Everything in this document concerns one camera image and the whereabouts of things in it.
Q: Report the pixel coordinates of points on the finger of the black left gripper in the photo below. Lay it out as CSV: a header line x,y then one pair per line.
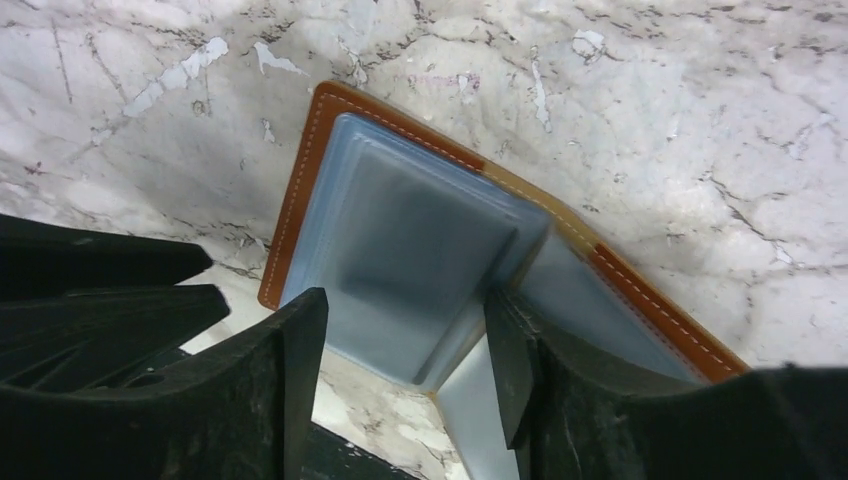
x,y
80,307

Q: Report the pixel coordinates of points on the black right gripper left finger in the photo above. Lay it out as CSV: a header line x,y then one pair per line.
x,y
240,409

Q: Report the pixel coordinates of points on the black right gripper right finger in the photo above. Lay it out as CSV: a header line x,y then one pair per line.
x,y
570,410

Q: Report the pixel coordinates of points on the brown leather card holder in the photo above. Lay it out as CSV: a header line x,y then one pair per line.
x,y
405,230

